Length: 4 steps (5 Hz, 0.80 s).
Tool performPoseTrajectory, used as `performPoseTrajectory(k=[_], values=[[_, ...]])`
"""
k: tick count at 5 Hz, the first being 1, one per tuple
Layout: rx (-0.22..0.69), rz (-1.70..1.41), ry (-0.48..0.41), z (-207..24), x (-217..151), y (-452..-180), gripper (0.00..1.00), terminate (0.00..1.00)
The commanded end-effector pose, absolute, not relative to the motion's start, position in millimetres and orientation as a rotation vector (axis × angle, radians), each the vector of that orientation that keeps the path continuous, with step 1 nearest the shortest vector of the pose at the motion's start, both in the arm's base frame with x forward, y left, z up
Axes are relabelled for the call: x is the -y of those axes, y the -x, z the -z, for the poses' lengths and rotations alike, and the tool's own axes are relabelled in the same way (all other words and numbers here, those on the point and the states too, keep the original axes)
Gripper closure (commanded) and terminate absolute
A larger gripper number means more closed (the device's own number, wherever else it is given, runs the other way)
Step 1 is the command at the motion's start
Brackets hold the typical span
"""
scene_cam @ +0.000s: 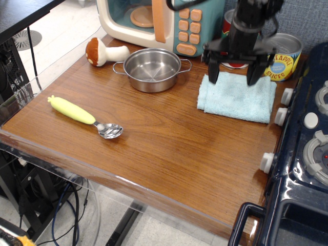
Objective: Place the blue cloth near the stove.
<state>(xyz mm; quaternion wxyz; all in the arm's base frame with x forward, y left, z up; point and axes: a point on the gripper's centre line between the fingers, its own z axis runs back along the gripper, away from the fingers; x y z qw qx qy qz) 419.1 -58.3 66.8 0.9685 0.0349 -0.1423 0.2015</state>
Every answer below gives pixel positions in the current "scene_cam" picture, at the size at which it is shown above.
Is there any dark blue toy stove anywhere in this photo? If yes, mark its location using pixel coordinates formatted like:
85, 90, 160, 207
229, 43, 327, 245

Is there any white stove knob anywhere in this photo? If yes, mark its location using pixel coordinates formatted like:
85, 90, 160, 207
280, 88, 294, 106
274, 108, 288, 126
259, 153, 275, 174

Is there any toy microwave oven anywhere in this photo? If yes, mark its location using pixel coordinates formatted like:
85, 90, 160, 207
96, 1, 225, 57

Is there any light blue towel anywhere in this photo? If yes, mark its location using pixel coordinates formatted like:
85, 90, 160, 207
197, 72, 277, 124

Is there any white stove knob middle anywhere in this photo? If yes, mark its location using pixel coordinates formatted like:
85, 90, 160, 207
274, 108, 288, 126

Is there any small stainless steel pot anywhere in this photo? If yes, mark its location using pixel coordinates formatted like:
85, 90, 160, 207
113, 48, 193, 93

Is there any black desk at left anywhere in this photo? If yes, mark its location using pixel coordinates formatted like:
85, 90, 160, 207
0, 0, 65, 103

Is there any white stove knob rear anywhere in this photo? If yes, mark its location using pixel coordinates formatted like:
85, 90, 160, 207
280, 88, 294, 106

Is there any spoon with yellow-green handle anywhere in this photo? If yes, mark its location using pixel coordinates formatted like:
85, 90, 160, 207
47, 95, 123, 139

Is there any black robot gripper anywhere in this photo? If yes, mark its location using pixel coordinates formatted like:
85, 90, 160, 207
202, 1, 284, 86

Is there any tomato sauce can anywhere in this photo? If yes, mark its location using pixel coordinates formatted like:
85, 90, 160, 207
221, 9, 248, 69

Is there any blue cable under table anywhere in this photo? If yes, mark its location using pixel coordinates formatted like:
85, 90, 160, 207
51, 183, 80, 246

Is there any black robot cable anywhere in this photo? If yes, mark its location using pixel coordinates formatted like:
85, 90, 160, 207
166, 0, 208, 11

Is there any white stove knob front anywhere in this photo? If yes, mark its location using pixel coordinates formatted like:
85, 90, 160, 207
259, 153, 275, 174

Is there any pineapple slices can yellow label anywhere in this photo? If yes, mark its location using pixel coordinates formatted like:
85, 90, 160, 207
264, 33, 303, 81

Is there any plush mushroom toy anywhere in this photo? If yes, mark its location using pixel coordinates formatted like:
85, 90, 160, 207
85, 37, 130, 67

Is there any black cable under table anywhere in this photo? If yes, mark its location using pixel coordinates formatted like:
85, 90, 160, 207
35, 179, 90, 246

